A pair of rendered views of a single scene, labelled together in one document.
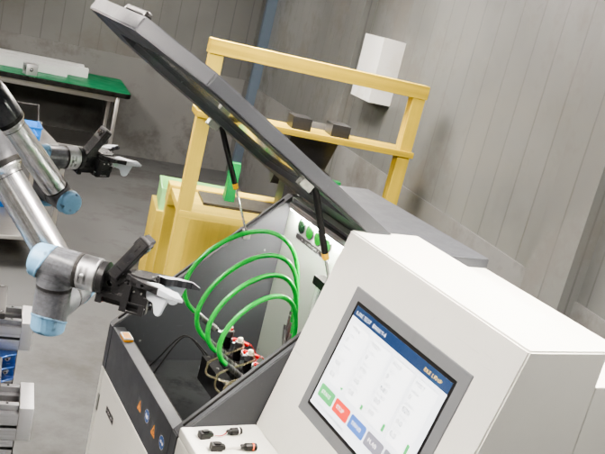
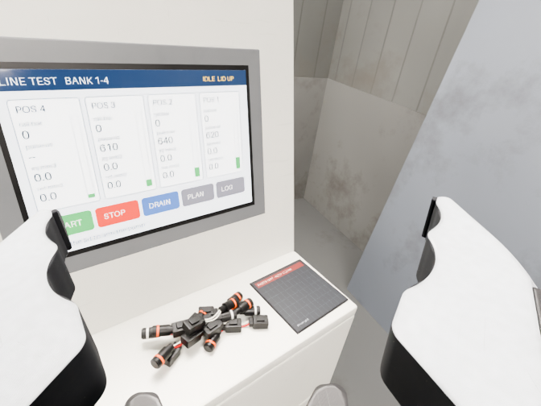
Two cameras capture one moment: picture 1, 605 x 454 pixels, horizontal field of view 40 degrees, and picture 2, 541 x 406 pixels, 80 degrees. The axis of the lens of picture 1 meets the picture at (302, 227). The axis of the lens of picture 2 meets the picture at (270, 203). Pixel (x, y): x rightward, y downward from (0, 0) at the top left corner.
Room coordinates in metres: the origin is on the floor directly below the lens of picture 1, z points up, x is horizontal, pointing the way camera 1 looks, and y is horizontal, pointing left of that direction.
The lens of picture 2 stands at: (1.64, 0.30, 1.52)
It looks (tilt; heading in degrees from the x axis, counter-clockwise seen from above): 31 degrees down; 259
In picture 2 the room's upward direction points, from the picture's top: 8 degrees clockwise
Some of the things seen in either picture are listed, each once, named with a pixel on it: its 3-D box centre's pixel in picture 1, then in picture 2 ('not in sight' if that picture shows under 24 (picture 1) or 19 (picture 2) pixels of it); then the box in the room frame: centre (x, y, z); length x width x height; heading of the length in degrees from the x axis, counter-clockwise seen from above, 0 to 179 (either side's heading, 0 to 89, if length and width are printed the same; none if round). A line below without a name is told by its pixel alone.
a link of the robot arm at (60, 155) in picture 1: (49, 157); not in sight; (2.55, 0.83, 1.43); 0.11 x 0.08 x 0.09; 137
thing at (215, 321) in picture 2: not in sight; (208, 323); (1.65, -0.11, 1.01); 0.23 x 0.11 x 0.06; 31
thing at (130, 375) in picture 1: (141, 395); not in sight; (2.23, 0.34, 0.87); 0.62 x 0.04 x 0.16; 31
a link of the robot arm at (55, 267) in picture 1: (57, 266); not in sight; (1.65, 0.49, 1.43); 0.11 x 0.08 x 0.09; 85
